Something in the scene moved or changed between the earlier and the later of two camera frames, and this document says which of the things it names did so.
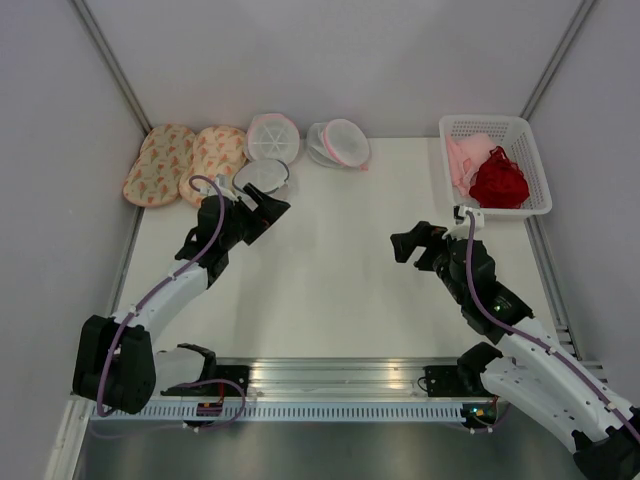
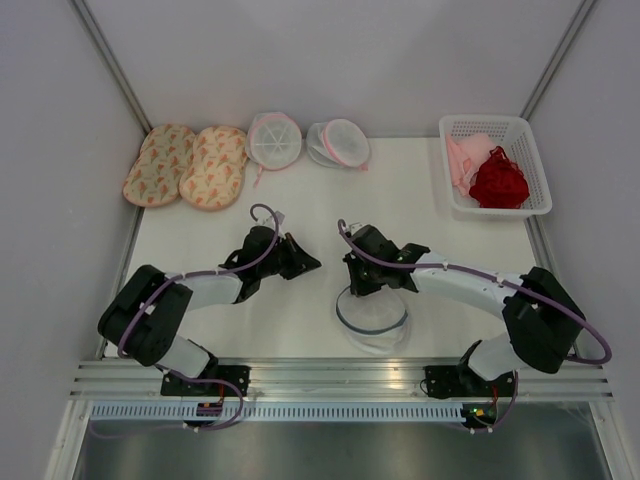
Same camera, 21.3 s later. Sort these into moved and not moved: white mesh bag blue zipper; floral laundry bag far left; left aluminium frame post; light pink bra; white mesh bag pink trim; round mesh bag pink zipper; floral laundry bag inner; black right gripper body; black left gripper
Moved: black right gripper body; white mesh bag blue zipper; black left gripper
Not moved: white mesh bag pink trim; floral laundry bag far left; round mesh bag pink zipper; floral laundry bag inner; light pink bra; left aluminium frame post
